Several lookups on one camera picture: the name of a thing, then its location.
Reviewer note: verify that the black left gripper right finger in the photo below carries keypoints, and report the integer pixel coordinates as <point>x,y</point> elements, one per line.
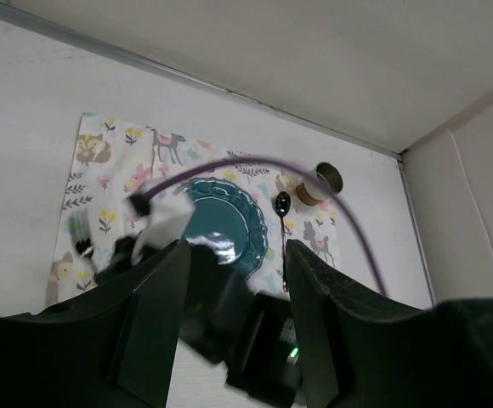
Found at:
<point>358,348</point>

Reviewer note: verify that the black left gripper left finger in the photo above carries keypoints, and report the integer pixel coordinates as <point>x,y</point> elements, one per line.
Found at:
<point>113,346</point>

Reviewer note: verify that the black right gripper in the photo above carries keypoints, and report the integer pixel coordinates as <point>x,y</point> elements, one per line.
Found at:
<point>224,322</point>

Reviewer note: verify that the teal scalloped plate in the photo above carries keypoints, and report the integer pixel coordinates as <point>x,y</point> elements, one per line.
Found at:
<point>227,220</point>

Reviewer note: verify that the black fork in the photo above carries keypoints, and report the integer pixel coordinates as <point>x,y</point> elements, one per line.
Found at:
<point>80,232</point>

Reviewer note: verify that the black slotted spoon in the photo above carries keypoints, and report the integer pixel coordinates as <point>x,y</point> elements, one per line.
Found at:
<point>282,205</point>

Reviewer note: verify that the animal print cloth placemat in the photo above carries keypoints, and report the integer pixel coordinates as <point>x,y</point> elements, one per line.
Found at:
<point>113,158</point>

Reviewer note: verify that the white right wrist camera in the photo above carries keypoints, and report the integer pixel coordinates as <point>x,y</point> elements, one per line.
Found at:
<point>166,214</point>

